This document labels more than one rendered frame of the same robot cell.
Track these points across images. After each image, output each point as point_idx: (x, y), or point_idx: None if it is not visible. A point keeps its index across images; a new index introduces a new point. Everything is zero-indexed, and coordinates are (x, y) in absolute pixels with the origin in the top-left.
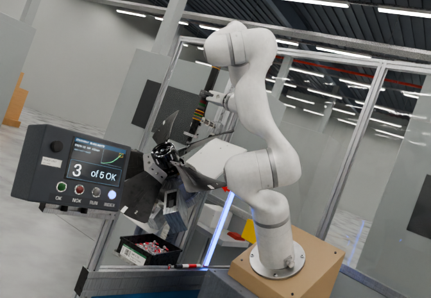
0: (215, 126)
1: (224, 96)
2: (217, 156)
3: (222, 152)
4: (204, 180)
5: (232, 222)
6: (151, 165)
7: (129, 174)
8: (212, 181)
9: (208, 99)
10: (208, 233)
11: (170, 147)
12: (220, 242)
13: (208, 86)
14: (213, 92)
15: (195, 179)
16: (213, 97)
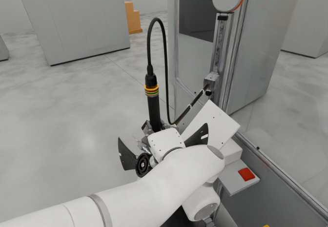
0: (208, 85)
1: (162, 158)
2: (210, 130)
3: (215, 125)
4: (175, 223)
5: (244, 151)
6: (138, 176)
7: (134, 166)
8: (187, 219)
9: (149, 148)
10: (218, 179)
11: (148, 162)
12: (229, 193)
13: (152, 119)
14: (150, 144)
15: (166, 223)
16: (152, 153)
